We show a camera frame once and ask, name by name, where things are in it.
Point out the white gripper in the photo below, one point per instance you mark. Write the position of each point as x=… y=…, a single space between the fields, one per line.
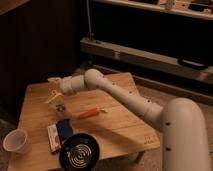
x=54 y=81

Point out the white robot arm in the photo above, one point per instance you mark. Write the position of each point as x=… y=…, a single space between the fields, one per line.
x=181 y=120

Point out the long grey case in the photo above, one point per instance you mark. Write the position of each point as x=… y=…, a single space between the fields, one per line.
x=145 y=59

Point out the orange carrot toy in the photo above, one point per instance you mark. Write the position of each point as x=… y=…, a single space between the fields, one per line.
x=91 y=113

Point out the blue rectangular block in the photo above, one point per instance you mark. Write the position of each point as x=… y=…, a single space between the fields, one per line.
x=64 y=129

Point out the small dark metal clip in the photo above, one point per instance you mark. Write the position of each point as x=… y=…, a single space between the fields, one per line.
x=60 y=107

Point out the translucent plastic cup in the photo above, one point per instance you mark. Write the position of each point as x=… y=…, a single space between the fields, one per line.
x=17 y=141

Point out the wooden shelf board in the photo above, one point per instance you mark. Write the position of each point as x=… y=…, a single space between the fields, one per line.
x=177 y=7

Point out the white boxed eraser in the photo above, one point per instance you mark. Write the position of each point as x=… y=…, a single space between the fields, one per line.
x=55 y=144

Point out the metal vertical pole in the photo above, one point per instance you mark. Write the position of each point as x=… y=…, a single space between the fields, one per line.
x=90 y=32

